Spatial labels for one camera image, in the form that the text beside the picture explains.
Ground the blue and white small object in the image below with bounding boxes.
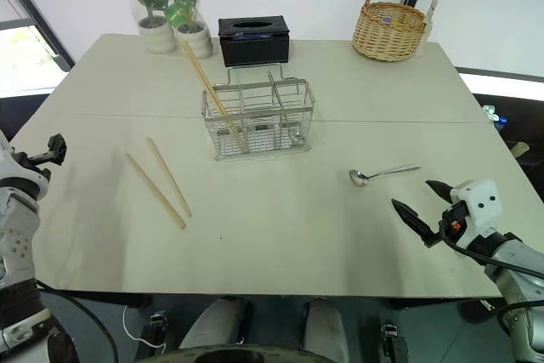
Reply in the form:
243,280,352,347
481,104,510,129

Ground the black metal table bracket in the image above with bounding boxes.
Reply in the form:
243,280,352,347
134,310,170,362
379,322,407,363

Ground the black tissue box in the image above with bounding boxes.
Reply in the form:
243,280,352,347
217,14,292,68

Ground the grey robot left leg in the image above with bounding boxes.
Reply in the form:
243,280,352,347
178,296,252,351

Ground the wicker basket with handle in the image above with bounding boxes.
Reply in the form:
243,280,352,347
351,0,444,63

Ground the green plant in white pot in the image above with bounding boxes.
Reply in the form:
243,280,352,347
126,0,179,55
162,0,214,60

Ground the grey robot right leg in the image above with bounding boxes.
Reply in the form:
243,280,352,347
302,298,350,363

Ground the thin white cord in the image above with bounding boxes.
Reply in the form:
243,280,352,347
122,304,167,349

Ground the grey robot leg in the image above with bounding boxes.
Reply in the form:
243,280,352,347
178,296,252,351
302,298,350,363

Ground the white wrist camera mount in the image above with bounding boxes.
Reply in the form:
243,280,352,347
449,178,506,250
0,129,51,201

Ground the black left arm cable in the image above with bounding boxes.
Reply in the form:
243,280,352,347
35,281,121,363

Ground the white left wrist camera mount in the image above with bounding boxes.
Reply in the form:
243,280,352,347
0,129,51,201

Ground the dark window frame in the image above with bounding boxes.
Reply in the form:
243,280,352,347
0,0,77,74

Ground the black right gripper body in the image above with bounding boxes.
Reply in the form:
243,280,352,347
437,201,469,246

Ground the metal wire cutlery caddy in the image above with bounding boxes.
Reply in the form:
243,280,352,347
201,64,316,162

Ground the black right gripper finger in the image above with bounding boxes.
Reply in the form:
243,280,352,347
390,197,441,248
425,179,455,206

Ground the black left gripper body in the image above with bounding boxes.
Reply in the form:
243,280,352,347
11,147,55,180

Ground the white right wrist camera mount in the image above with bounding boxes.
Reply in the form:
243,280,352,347
449,178,506,250

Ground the small metal spoon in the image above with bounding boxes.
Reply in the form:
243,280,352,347
348,163,422,188

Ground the wooden chopstick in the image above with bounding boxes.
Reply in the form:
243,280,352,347
124,152,188,230
179,41,243,152
184,40,248,150
145,137,193,218

